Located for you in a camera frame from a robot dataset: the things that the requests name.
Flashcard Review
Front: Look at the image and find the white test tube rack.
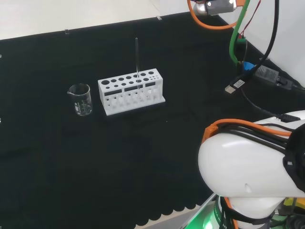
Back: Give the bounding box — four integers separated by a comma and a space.
97, 68, 166, 117

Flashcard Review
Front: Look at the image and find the black USB cable silver plug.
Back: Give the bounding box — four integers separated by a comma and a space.
224, 77, 301, 121

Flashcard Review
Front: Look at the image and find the grey adapter box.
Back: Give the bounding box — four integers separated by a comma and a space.
254, 65, 294, 90

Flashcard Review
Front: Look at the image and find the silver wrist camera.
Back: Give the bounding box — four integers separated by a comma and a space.
192, 0, 239, 16

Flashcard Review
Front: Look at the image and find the orange cable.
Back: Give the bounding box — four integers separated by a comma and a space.
202, 118, 294, 145
187, 0, 250, 31

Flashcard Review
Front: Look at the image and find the small clear glass beaker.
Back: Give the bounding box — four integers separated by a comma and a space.
67, 83, 93, 116

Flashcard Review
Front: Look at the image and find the pale base plate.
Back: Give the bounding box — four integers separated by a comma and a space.
183, 192, 218, 229

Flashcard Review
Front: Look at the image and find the thin red wire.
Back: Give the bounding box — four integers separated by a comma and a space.
240, 0, 262, 38

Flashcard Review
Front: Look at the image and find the blue connector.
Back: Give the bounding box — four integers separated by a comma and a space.
242, 61, 255, 72

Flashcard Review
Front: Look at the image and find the green cable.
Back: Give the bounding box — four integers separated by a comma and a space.
229, 0, 251, 65

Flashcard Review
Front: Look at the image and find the yellow stop button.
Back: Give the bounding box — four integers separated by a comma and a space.
283, 197, 305, 217

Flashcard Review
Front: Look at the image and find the black bench cloth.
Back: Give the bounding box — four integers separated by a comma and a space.
0, 9, 305, 229

